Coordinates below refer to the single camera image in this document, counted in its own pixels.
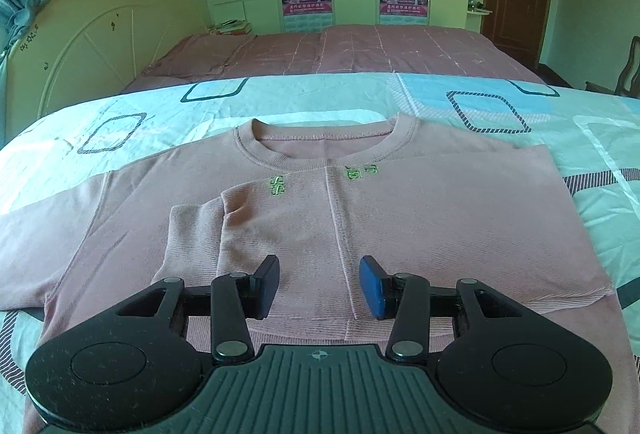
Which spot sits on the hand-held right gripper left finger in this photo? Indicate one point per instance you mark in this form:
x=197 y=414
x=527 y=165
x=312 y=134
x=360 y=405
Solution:
x=267 y=286

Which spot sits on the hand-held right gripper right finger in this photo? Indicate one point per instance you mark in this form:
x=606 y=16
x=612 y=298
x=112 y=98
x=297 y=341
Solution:
x=372 y=289

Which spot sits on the pink sweater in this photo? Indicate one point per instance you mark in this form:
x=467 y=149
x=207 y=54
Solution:
x=425 y=219

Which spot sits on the light blue patterned bedsheet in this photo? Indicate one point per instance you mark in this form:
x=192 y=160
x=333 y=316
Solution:
x=150 y=104

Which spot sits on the stack of books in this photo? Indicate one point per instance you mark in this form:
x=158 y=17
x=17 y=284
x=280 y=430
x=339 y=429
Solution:
x=230 y=27

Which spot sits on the white bed headboard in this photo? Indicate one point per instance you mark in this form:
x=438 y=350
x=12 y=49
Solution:
x=95 y=29

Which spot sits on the dark wooden chair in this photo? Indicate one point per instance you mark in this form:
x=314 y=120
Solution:
x=625 y=69

